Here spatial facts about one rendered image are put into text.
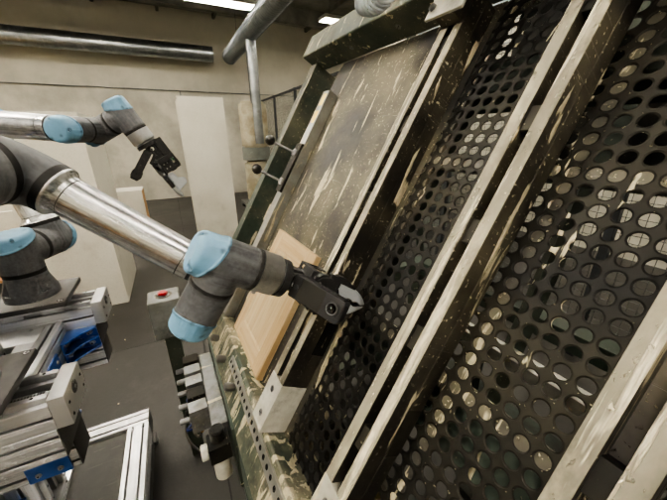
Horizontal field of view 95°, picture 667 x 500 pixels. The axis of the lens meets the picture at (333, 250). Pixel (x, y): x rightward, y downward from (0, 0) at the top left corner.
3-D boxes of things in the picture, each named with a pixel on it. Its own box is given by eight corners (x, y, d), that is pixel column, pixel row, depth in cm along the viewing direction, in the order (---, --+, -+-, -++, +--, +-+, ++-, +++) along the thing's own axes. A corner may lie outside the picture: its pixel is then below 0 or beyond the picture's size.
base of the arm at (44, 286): (-5, 310, 99) (-18, 282, 96) (14, 290, 112) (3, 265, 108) (54, 299, 106) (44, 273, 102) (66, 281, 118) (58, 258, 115)
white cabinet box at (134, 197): (114, 229, 548) (103, 188, 523) (151, 225, 573) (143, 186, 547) (110, 236, 511) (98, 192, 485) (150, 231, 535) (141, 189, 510)
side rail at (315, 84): (232, 290, 151) (210, 284, 145) (330, 80, 142) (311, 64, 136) (235, 295, 146) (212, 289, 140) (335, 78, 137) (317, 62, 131)
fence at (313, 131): (231, 311, 127) (221, 309, 125) (332, 97, 120) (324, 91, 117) (233, 316, 123) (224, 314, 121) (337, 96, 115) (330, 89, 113)
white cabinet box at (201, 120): (198, 234, 518) (175, 99, 445) (232, 229, 542) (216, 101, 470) (200, 244, 468) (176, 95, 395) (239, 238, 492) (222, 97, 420)
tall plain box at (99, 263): (76, 279, 358) (22, 116, 296) (136, 269, 383) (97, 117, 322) (53, 316, 283) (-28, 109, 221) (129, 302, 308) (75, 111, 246)
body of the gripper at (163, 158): (182, 167, 110) (158, 135, 104) (161, 180, 109) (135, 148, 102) (182, 165, 117) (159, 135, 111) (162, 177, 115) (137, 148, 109)
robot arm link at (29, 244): (-13, 277, 100) (-31, 237, 95) (25, 261, 112) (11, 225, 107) (25, 276, 100) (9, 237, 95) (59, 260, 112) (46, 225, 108)
